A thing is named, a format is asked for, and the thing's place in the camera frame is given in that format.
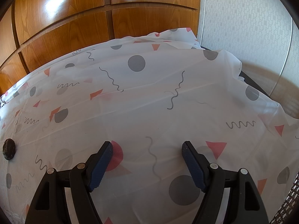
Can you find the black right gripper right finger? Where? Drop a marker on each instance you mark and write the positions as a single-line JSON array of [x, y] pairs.
[[244, 204]]

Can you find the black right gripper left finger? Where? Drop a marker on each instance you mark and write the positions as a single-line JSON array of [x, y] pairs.
[[49, 202]]

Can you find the perforated metal basket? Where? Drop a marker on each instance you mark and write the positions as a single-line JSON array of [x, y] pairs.
[[289, 211]]

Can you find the dark brown chestnut upper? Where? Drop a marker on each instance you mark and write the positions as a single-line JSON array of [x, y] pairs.
[[9, 149]]

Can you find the patterned white tablecloth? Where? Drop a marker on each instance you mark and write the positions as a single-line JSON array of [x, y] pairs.
[[146, 96]]

